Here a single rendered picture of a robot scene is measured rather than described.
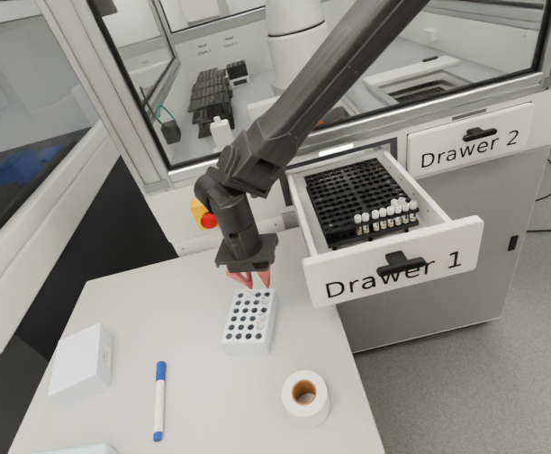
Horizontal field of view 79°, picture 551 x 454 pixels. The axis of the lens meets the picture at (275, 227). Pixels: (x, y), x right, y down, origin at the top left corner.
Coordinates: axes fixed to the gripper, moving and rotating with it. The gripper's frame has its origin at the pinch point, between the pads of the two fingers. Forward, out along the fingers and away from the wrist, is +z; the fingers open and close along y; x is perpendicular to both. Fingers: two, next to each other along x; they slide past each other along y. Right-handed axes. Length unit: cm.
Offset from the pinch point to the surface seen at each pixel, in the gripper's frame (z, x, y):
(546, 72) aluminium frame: -14, -45, -61
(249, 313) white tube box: 5.6, 2.4, 2.9
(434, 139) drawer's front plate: -6, -37, -37
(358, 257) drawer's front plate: -6.5, 1.3, -18.5
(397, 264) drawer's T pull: -6.0, 2.8, -24.1
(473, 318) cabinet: 74, -45, -57
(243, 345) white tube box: 6.4, 8.9, 3.0
